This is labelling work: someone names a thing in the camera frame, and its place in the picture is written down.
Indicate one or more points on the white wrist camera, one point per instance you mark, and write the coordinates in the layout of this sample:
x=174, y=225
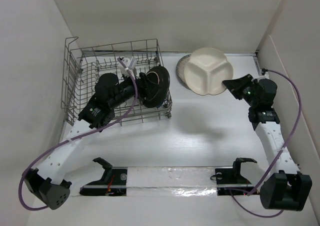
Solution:
x=264, y=74
x=127, y=65

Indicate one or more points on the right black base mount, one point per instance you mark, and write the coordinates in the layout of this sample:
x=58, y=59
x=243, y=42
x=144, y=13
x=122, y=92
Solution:
x=238, y=179

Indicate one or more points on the cream divided dish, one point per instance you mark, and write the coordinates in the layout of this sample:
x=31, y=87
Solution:
x=206, y=70

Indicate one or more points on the grey wire dish rack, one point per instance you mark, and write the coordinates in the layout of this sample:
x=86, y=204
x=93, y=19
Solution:
x=83, y=67

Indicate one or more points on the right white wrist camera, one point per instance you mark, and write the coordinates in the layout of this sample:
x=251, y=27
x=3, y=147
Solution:
x=264, y=74

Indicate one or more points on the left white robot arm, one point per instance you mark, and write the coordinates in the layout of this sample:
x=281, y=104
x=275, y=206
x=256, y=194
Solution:
x=45, y=176

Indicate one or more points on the speckled round plate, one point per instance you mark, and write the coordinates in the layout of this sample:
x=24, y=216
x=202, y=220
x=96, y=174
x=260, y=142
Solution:
x=180, y=68

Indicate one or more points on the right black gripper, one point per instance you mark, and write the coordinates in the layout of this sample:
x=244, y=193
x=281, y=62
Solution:
x=235, y=85

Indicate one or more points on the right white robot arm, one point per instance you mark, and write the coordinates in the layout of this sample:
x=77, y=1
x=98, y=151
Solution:
x=282, y=186

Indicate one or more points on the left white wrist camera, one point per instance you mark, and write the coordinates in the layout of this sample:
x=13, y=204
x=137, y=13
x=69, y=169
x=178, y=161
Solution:
x=127, y=65

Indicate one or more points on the cream plate brown rim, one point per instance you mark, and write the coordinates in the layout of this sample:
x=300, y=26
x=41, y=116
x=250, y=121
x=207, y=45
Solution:
x=155, y=86

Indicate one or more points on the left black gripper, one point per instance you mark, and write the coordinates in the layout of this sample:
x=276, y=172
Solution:
x=143, y=85

